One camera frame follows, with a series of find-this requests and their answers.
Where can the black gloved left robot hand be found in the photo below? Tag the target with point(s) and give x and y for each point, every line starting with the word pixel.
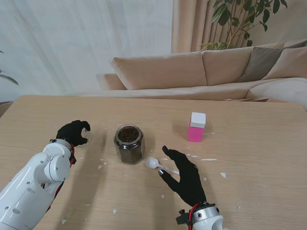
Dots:
pixel 72 133

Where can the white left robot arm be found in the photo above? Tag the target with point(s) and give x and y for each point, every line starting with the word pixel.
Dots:
pixel 28 189

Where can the white square jar cap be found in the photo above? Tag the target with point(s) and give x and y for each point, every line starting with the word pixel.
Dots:
pixel 198 119

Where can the pink coffee jar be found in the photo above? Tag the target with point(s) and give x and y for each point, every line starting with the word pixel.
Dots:
pixel 195 135

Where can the clear glass jar lid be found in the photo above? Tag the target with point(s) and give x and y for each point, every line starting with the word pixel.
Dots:
pixel 89 136

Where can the grey sofa cushion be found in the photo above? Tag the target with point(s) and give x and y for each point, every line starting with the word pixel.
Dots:
pixel 261 62

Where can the glass jar of coffee beans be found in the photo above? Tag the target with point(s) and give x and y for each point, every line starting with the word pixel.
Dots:
pixel 129 148

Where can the white plastic spoon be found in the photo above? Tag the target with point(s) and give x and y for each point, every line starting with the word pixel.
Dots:
pixel 152 162

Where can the beige sofa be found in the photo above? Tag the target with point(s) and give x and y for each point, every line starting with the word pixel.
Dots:
pixel 163 72

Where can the beige sofa cushion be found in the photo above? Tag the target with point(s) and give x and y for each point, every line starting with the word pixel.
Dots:
pixel 290 63

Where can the tall green leafy plant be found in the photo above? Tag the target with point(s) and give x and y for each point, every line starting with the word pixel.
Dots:
pixel 225 16

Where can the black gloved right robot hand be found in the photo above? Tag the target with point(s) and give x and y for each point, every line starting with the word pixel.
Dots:
pixel 187 179

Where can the small green plant leaves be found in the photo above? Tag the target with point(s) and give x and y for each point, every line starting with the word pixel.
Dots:
pixel 9 79

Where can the beige pleated curtain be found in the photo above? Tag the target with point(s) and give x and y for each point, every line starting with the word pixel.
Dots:
pixel 187 26

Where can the white sheer curtain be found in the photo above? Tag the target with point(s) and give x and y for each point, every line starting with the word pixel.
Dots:
pixel 84 43

